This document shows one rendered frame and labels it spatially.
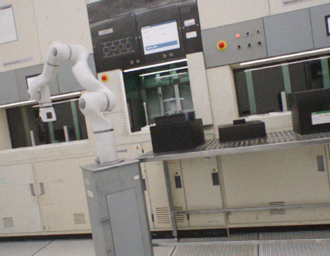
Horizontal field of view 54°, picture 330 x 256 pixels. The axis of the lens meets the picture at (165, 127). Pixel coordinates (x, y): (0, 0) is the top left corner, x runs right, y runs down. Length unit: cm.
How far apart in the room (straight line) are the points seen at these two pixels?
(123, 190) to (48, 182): 131
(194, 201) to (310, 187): 84
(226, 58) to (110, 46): 92
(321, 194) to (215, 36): 134
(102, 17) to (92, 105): 110
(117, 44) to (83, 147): 90
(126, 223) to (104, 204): 17
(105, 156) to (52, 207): 132
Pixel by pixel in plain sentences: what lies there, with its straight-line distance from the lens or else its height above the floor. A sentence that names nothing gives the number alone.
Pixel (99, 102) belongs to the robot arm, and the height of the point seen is 112.
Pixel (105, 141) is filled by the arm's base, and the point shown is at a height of 89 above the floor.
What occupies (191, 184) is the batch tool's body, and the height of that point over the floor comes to 43.
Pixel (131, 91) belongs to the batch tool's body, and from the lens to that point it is 316.
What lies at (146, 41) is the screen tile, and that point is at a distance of 261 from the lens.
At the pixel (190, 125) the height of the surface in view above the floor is 91.
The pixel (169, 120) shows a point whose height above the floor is 96.
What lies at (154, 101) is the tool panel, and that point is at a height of 113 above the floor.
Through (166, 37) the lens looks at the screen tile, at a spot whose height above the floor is 156.
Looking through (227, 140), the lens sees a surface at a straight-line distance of 208.
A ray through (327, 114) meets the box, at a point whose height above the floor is 86.
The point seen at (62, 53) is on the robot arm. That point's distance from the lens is 208.
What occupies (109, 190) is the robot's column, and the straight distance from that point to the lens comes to 186.
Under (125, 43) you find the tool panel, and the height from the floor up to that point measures 159.
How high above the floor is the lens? 102
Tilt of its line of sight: 3 degrees down
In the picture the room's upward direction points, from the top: 8 degrees counter-clockwise
